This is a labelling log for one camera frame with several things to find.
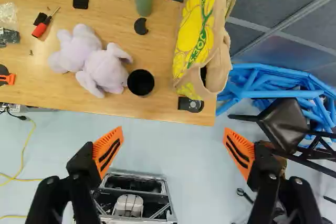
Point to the orange and black scraper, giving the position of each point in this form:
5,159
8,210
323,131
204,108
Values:
5,77

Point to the purple plush toy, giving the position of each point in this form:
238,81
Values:
90,60

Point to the tan tote bag yellow print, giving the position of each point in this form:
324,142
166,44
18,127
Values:
202,32

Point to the black chair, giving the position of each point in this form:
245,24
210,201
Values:
286,124

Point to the black round cup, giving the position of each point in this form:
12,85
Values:
140,83

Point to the clear plastic bag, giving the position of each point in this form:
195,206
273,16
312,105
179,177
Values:
8,14

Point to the blue tube frame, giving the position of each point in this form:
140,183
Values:
275,85

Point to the black crescent-shaped part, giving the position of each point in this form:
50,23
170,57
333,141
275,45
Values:
140,26

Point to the black bag of parts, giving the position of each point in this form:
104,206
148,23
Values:
8,37

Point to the wooden table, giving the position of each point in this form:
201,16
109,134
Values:
110,51

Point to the black square part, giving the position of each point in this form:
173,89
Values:
80,1

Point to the black device with silver disc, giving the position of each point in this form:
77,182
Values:
190,104

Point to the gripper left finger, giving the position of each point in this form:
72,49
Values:
82,165

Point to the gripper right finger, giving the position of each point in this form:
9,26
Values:
265,169

